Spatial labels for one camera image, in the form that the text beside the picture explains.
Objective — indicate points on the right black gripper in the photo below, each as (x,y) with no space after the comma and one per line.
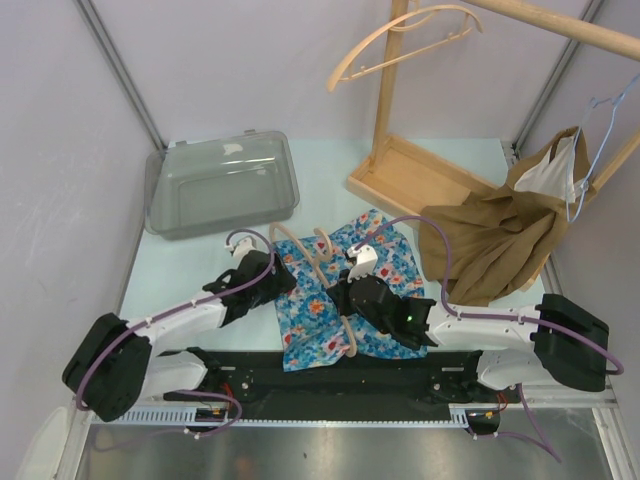
(339,293)

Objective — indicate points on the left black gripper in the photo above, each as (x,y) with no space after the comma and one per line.
(279,283)

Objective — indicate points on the wooden hanger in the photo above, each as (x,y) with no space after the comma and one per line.
(462,21)
(322,255)

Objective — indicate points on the tan brown skirt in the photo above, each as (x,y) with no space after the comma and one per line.
(490,246)

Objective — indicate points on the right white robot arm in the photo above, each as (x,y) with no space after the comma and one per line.
(554,339)

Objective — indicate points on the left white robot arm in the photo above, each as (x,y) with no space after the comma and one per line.
(120,362)

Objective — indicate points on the grey plastic tray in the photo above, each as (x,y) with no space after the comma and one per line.
(194,189)

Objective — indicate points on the wooden clothes rack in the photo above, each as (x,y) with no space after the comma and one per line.
(402,177)

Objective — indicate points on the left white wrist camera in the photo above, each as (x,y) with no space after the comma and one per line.
(242,247)

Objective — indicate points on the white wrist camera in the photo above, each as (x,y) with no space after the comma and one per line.
(242,247)
(363,261)

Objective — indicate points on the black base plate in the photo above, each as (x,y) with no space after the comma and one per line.
(355,389)

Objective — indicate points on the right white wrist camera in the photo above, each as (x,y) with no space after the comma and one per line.
(363,261)

